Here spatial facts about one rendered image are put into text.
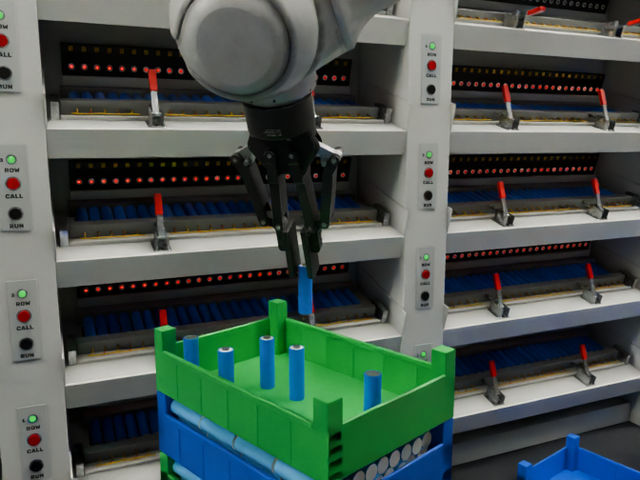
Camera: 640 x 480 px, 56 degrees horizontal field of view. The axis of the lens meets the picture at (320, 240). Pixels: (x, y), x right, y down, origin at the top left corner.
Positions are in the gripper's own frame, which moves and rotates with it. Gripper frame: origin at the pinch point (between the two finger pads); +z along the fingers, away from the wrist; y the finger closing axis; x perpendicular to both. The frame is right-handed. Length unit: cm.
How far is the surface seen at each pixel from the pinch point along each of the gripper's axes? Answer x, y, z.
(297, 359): -11.8, 1.9, 7.1
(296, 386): -13.2, 1.8, 10.1
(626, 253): 78, 56, 52
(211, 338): -6.6, -11.8, 10.4
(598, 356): 61, 50, 72
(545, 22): 78, 32, -5
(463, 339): 36, 19, 46
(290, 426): -24.5, 5.4, 2.7
